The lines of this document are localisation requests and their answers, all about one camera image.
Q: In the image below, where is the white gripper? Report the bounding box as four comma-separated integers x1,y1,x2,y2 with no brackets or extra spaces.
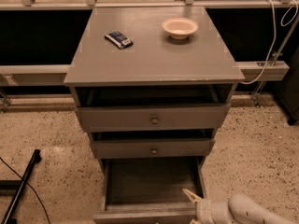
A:
183,189,233,224

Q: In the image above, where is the grey bottom drawer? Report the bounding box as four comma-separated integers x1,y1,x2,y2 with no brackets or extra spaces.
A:
93,157,206,224

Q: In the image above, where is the grey drawer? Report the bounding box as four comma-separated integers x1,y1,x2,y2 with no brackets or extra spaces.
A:
93,157,206,224
91,138,215,159
76,105,230,133

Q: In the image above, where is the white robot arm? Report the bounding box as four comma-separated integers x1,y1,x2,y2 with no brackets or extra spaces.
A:
183,189,296,224

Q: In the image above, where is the grey top drawer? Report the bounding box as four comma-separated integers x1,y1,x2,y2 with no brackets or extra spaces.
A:
76,105,230,133

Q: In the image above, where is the grey middle drawer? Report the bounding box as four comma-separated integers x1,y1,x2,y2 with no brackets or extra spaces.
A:
91,138,215,159

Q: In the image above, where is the grey wooden drawer cabinet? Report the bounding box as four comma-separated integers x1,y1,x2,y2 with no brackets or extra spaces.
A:
64,6,246,173

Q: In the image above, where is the dark cabinet at right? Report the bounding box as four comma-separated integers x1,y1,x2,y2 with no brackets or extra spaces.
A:
275,48,299,125

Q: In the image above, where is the black stand leg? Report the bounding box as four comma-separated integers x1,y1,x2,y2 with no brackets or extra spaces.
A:
1,149,41,224

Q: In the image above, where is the white paper bowl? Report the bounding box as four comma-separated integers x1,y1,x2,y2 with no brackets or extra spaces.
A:
162,18,198,40

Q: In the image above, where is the dark blue snack packet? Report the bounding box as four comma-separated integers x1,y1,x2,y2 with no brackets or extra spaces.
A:
105,31,133,49

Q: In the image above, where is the metal railing frame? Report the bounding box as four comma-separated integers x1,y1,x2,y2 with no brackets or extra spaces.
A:
0,0,299,114

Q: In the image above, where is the thin black cable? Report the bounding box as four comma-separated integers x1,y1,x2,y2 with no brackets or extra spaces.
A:
0,157,51,224

